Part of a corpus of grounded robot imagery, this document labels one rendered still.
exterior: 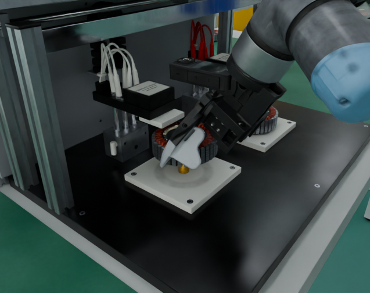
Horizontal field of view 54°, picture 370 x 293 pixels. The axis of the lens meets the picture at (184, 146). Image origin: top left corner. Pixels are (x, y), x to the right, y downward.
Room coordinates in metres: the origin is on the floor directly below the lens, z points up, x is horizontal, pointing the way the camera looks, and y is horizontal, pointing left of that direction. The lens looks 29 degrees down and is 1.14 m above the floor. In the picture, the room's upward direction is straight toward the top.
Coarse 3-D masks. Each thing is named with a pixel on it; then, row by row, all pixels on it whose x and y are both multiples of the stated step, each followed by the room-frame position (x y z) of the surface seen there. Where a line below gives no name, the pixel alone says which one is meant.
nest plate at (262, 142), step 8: (280, 120) 0.76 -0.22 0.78; (288, 120) 0.76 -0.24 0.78; (280, 128) 0.71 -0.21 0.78; (288, 128) 0.71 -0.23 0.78; (248, 136) 0.68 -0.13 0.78; (256, 136) 0.68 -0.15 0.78; (264, 136) 0.68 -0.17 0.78; (272, 136) 0.68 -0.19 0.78; (280, 136) 0.68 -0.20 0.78; (248, 144) 0.65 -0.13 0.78; (256, 144) 0.64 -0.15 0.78; (264, 144) 0.64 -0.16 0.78; (272, 144) 0.66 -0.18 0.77
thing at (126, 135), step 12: (108, 132) 0.61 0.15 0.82; (120, 132) 0.61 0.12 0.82; (132, 132) 0.62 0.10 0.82; (144, 132) 0.64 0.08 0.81; (108, 144) 0.61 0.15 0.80; (120, 144) 0.59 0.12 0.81; (132, 144) 0.61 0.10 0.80; (144, 144) 0.64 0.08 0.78; (120, 156) 0.59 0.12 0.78; (132, 156) 0.61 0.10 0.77
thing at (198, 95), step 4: (196, 88) 0.85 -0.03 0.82; (208, 88) 0.85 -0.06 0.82; (188, 92) 0.82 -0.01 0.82; (196, 92) 0.82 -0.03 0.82; (200, 92) 0.82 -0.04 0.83; (204, 92) 0.82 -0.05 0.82; (184, 96) 0.81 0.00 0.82; (188, 96) 0.80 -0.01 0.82; (192, 96) 0.80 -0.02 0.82; (196, 96) 0.80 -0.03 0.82; (200, 96) 0.80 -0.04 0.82; (184, 100) 0.81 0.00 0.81; (188, 100) 0.80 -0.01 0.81; (192, 100) 0.79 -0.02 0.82; (196, 100) 0.78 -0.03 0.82; (184, 104) 0.81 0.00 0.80; (188, 104) 0.80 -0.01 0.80; (192, 104) 0.79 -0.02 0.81; (184, 108) 0.81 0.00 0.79; (188, 108) 0.80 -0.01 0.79; (192, 108) 0.79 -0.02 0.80; (184, 112) 0.81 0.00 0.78; (188, 112) 0.80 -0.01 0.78
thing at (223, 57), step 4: (212, 56) 0.79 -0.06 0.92; (216, 56) 0.79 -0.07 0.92; (220, 56) 0.79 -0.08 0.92; (224, 56) 0.79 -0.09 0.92; (228, 56) 0.79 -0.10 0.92; (208, 60) 0.77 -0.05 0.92; (212, 60) 0.77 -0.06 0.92; (216, 60) 0.76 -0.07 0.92; (220, 60) 0.76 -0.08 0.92; (224, 60) 0.76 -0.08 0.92; (224, 64) 0.75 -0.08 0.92; (192, 84) 0.80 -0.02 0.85; (192, 88) 0.80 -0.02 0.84; (200, 88) 0.82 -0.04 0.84; (204, 88) 0.84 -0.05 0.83; (192, 92) 0.80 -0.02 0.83
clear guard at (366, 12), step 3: (363, 3) 0.79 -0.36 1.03; (366, 3) 0.80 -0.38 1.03; (360, 6) 0.77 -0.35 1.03; (363, 6) 0.78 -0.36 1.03; (366, 6) 0.79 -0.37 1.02; (369, 6) 0.80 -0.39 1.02; (360, 9) 0.76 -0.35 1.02; (363, 9) 0.77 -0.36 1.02; (366, 9) 0.78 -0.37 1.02; (369, 9) 0.79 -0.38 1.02; (360, 12) 0.74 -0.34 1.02; (363, 12) 0.76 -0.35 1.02; (366, 12) 0.77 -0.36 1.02; (369, 12) 0.78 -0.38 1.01; (363, 15) 0.74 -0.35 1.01; (366, 15) 0.76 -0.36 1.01; (369, 15) 0.77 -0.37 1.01
